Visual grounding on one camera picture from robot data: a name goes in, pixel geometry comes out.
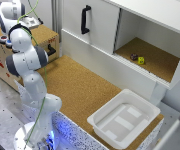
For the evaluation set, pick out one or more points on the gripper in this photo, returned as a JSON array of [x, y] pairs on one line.
[[32, 22]]

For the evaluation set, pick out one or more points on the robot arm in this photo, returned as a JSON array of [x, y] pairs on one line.
[[32, 83]]

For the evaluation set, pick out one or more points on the blue button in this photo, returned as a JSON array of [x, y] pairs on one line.
[[9, 43]]

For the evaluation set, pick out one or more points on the red button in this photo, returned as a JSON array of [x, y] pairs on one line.
[[3, 39]]

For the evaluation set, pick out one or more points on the white sliding door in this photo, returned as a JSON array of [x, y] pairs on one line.
[[100, 23]]

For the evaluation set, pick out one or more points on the purple block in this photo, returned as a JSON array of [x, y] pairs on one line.
[[134, 57]]

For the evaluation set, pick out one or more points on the white cabinet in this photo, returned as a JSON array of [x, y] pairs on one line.
[[146, 20]]

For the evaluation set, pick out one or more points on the yellow block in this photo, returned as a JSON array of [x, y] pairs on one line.
[[141, 60]]

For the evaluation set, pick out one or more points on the white plastic box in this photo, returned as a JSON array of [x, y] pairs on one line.
[[123, 123]]

